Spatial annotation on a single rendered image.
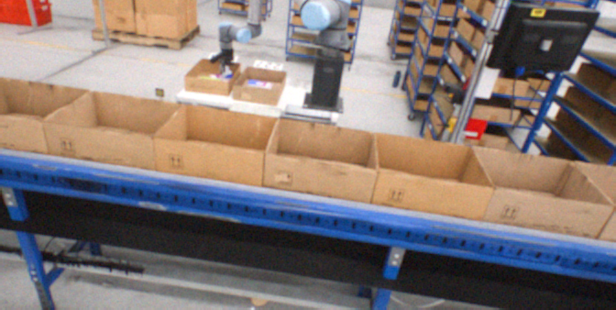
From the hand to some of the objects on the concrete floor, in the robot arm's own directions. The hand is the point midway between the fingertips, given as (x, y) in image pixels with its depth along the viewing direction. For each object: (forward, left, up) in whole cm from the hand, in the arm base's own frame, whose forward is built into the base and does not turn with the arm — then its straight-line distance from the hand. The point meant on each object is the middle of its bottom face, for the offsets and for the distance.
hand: (222, 75), depth 265 cm
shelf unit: (-70, +273, -80) cm, 292 cm away
